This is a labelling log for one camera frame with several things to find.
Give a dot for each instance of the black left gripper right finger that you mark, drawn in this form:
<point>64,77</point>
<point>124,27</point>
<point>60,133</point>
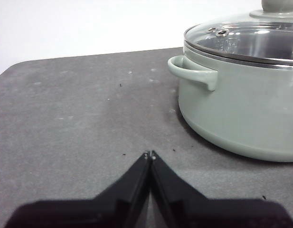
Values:
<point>208,213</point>

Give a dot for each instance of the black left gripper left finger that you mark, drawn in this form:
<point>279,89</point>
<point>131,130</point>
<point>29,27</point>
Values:
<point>89,213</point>

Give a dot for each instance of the glass lid with green knob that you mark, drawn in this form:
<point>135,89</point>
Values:
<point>250,35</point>

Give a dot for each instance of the pale green electric steamer pot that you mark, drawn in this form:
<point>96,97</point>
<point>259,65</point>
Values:
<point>243,109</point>

